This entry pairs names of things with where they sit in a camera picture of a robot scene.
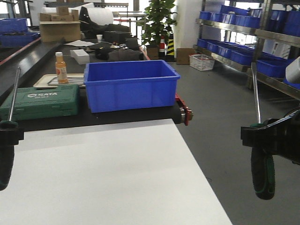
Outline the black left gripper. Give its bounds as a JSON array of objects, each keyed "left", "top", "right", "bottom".
[{"left": 0, "top": 128, "right": 24, "bottom": 147}]

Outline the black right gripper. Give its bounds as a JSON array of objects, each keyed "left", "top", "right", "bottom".
[{"left": 240, "top": 114, "right": 300, "bottom": 164}]

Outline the green black screwdriver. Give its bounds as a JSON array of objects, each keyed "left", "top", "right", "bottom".
[
  {"left": 0, "top": 67, "right": 21, "bottom": 191},
  {"left": 251, "top": 62, "right": 275, "bottom": 200}
]

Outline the beige plastic tray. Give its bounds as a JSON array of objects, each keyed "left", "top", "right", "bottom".
[{"left": 33, "top": 74, "right": 85, "bottom": 89}]

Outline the green SATA tool case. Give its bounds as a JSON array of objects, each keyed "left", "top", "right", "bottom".
[{"left": 12, "top": 84, "right": 80, "bottom": 121}]

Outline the orange juice bottle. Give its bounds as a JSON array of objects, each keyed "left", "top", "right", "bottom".
[{"left": 55, "top": 52, "right": 68, "bottom": 83}]

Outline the blue bin on left table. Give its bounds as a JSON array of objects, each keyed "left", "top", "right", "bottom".
[{"left": 0, "top": 18, "right": 40, "bottom": 48}]

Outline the white rectangular box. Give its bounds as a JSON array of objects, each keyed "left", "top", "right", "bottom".
[{"left": 70, "top": 49, "right": 90, "bottom": 65}]

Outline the steel shelf rack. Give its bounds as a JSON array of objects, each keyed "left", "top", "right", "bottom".
[{"left": 194, "top": 0, "right": 300, "bottom": 99}]

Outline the large blue plastic bin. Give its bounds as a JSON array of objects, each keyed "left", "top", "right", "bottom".
[{"left": 84, "top": 60, "right": 180, "bottom": 113}]

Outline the large open cardboard box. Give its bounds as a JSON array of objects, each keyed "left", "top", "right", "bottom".
[{"left": 39, "top": 21, "right": 81, "bottom": 42}]

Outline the brown cardboard box on floor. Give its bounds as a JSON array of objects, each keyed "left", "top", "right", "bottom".
[{"left": 176, "top": 48, "right": 195, "bottom": 65}]

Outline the dark cloth pile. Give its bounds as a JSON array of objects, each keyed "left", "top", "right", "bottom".
[{"left": 95, "top": 47, "right": 144, "bottom": 61}]

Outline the white paper cup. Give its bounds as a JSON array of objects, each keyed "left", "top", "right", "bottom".
[{"left": 96, "top": 34, "right": 103, "bottom": 43}]

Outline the yellow black traffic cone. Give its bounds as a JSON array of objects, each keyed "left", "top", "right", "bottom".
[{"left": 165, "top": 33, "right": 175, "bottom": 62}]

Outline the red white traffic cone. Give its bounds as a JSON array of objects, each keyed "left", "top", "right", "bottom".
[{"left": 158, "top": 35, "right": 165, "bottom": 59}]

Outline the black box on table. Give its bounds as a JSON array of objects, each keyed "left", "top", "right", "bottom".
[{"left": 104, "top": 31, "right": 132, "bottom": 44}]

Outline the green potted plant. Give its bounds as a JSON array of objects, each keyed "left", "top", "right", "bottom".
[{"left": 141, "top": 0, "right": 177, "bottom": 45}]

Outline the red conveyor end bracket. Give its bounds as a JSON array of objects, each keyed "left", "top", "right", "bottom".
[{"left": 175, "top": 93, "right": 194, "bottom": 126}]

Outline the white wire basket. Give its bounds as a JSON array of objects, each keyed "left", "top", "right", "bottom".
[{"left": 189, "top": 54, "right": 215, "bottom": 71}]

